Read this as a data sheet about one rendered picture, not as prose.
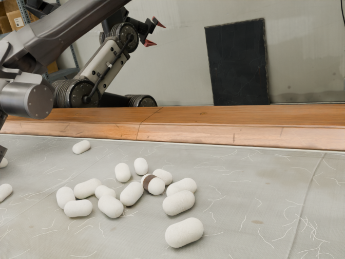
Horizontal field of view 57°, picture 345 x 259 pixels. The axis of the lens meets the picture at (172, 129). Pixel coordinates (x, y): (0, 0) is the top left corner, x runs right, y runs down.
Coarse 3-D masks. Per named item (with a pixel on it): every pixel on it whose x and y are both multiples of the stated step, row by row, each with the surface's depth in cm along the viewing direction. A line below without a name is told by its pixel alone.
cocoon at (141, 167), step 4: (136, 160) 46; (140, 160) 45; (144, 160) 45; (136, 164) 45; (140, 164) 44; (144, 164) 44; (136, 168) 44; (140, 168) 44; (144, 168) 44; (136, 172) 44; (140, 172) 44; (144, 172) 44
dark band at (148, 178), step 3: (150, 174) 40; (147, 177) 40; (150, 177) 39; (153, 177) 39; (144, 180) 40; (147, 180) 39; (150, 180) 39; (144, 183) 39; (147, 183) 39; (144, 186) 39; (147, 186) 39; (144, 189) 40; (147, 189) 39
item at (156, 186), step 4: (144, 176) 40; (152, 180) 39; (156, 180) 39; (160, 180) 39; (152, 184) 38; (156, 184) 38; (160, 184) 38; (164, 184) 39; (148, 188) 39; (152, 188) 38; (156, 188) 38; (160, 188) 38; (164, 188) 39; (152, 192) 39; (156, 192) 38; (160, 192) 39
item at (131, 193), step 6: (132, 186) 39; (138, 186) 39; (126, 192) 38; (132, 192) 38; (138, 192) 38; (120, 198) 38; (126, 198) 37; (132, 198) 37; (138, 198) 39; (126, 204) 37; (132, 204) 38
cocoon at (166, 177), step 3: (156, 171) 42; (159, 171) 41; (162, 171) 41; (165, 171) 41; (153, 174) 42; (156, 174) 41; (159, 174) 41; (162, 174) 41; (165, 174) 40; (168, 174) 41; (159, 177) 41; (162, 177) 40; (165, 177) 40; (168, 177) 40; (171, 177) 41; (165, 180) 40; (168, 180) 40; (171, 180) 41; (165, 183) 40; (168, 183) 41
